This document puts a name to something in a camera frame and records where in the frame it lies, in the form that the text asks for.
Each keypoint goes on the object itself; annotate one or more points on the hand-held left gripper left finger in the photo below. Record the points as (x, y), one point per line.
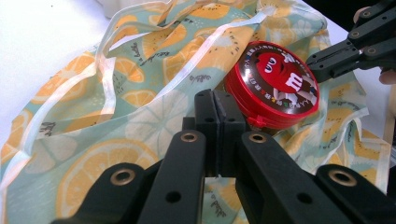
(183, 174)

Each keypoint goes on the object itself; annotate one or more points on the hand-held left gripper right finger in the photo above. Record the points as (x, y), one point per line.
(264, 177)

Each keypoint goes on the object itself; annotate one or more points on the red round candy tin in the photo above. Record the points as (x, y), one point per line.
(277, 84)

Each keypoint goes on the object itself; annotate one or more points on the orange slice print cloth bag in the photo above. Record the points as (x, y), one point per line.
(93, 93)

